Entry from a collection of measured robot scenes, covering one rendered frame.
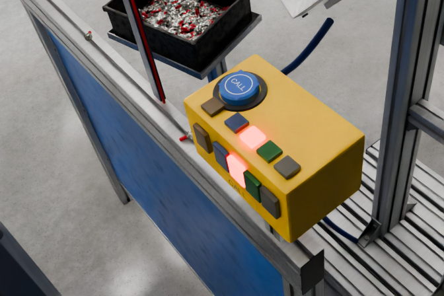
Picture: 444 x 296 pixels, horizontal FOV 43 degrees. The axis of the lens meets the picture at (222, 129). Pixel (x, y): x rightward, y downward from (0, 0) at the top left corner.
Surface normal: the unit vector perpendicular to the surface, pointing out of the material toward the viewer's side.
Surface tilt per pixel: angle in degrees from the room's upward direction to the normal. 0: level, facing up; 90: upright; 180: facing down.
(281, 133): 0
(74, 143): 0
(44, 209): 0
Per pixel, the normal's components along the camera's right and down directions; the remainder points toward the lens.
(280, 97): -0.14, -0.64
